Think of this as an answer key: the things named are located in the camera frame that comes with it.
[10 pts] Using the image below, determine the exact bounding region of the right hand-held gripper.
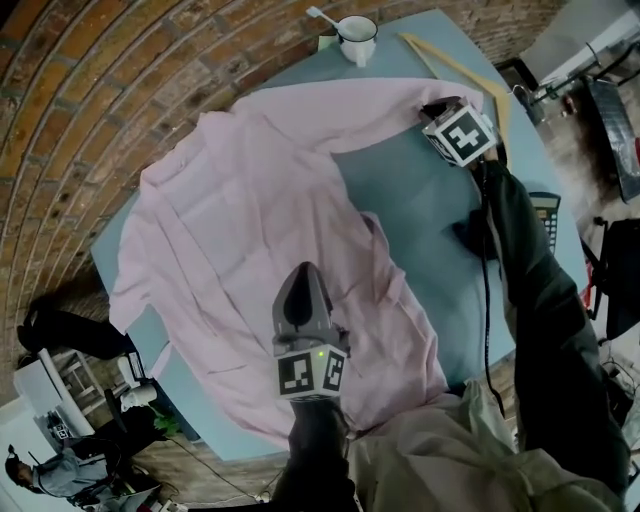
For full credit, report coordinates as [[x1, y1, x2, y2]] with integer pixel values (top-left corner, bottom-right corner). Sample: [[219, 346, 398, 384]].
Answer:
[[418, 97, 499, 168]]

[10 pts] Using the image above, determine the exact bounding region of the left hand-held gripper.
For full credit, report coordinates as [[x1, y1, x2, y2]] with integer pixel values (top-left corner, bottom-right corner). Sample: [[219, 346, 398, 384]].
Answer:
[[272, 262, 351, 401]]

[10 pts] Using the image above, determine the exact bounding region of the pink shirt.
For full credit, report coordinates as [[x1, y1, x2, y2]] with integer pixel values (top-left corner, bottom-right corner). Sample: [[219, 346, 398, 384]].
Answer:
[[108, 77, 484, 449]]

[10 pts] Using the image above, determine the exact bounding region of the person's left forearm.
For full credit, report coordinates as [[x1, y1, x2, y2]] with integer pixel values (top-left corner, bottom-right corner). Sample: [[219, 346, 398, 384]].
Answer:
[[272, 397, 361, 512]]

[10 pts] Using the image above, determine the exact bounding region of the person's right forearm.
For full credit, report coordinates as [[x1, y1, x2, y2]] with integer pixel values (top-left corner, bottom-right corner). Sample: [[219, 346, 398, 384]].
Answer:
[[464, 152, 601, 361]]

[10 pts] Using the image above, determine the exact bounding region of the wooden clothes hanger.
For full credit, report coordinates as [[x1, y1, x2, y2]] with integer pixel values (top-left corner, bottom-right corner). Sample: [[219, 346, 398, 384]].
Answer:
[[397, 32, 511, 161]]

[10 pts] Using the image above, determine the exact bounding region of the black calculator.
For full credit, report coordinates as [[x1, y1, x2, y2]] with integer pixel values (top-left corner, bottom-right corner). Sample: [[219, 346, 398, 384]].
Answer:
[[527, 192, 562, 256]]

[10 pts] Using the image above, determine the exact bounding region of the white desk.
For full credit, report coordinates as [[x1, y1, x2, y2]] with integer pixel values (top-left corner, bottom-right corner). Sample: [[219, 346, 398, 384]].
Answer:
[[519, 9, 640, 91]]

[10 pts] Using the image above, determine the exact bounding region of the white enamel mug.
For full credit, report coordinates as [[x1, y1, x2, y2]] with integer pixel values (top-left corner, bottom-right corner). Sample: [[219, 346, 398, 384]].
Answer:
[[335, 14, 379, 68]]

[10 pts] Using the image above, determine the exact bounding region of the black mesh recliner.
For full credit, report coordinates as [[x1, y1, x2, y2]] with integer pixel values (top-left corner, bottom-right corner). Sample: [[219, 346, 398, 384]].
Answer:
[[564, 74, 640, 204]]

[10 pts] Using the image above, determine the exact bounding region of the green leafy plant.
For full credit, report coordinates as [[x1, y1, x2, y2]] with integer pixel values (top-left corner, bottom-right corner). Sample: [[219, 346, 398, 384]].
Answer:
[[152, 407, 182, 439]]

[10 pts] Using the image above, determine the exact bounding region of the black and white striped box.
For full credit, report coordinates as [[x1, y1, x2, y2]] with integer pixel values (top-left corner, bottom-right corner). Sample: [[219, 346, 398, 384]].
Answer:
[[124, 349, 149, 381]]

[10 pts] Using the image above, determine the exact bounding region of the white toothbrush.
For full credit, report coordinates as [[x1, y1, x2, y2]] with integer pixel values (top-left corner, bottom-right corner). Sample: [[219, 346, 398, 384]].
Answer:
[[305, 5, 346, 32]]

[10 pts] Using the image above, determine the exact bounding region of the white hair dryer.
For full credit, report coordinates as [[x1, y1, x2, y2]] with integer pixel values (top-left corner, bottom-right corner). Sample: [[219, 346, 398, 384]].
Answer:
[[117, 357, 159, 414]]

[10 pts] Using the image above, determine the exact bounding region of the person's beige vest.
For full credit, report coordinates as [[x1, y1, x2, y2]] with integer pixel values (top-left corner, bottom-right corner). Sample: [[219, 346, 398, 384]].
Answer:
[[344, 379, 626, 512]]

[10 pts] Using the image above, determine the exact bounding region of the black swivel office chair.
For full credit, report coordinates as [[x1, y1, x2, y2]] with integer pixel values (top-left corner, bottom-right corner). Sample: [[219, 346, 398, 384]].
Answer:
[[582, 217, 640, 341]]

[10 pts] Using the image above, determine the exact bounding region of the white wooden stool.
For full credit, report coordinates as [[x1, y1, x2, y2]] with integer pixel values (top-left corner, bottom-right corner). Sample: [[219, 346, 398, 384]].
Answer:
[[49, 349, 109, 416]]

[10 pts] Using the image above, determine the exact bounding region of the black mesh-back office chair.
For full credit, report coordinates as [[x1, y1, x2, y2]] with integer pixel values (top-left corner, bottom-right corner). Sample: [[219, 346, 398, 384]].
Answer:
[[17, 297, 201, 446]]

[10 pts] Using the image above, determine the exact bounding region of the white cabinet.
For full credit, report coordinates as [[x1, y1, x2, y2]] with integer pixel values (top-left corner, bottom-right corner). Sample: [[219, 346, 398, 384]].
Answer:
[[12, 347, 96, 436]]

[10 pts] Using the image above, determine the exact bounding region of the black hand-held gripper cable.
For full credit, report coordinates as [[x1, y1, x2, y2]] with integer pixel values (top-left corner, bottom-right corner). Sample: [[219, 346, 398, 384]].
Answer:
[[478, 162, 506, 419]]

